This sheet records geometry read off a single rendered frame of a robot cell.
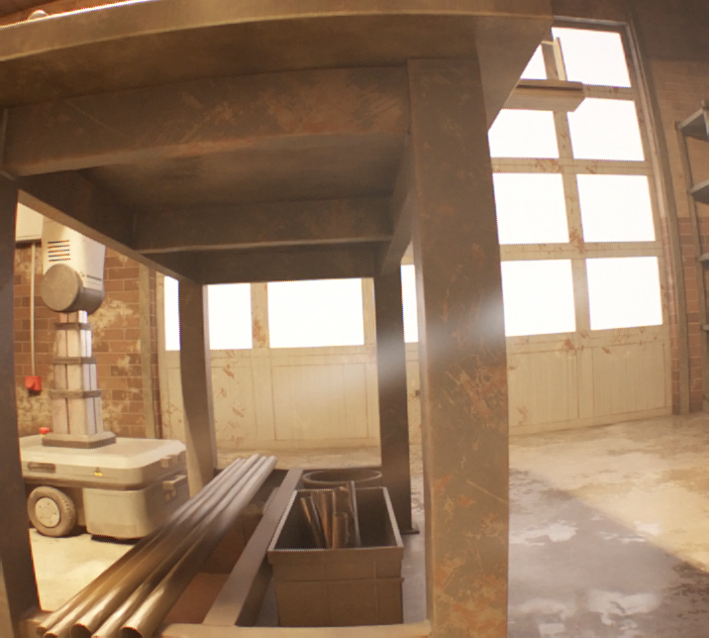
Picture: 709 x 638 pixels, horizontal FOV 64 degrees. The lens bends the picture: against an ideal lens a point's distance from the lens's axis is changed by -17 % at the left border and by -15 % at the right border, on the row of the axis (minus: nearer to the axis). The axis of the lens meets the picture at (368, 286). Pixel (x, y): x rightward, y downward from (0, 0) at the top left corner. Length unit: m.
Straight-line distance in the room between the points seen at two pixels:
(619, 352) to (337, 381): 1.80
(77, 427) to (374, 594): 1.32
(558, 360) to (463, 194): 3.46
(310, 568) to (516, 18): 0.78
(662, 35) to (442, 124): 4.38
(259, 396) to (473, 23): 3.44
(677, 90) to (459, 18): 4.24
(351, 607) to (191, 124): 0.71
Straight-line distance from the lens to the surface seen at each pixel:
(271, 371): 3.92
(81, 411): 2.08
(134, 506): 1.85
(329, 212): 1.29
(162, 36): 0.65
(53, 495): 1.96
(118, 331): 4.07
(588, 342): 4.16
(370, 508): 1.43
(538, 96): 0.96
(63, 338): 2.12
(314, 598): 1.00
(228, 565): 1.56
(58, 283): 2.08
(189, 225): 1.33
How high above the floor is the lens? 0.52
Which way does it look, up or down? 6 degrees up
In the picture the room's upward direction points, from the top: 3 degrees counter-clockwise
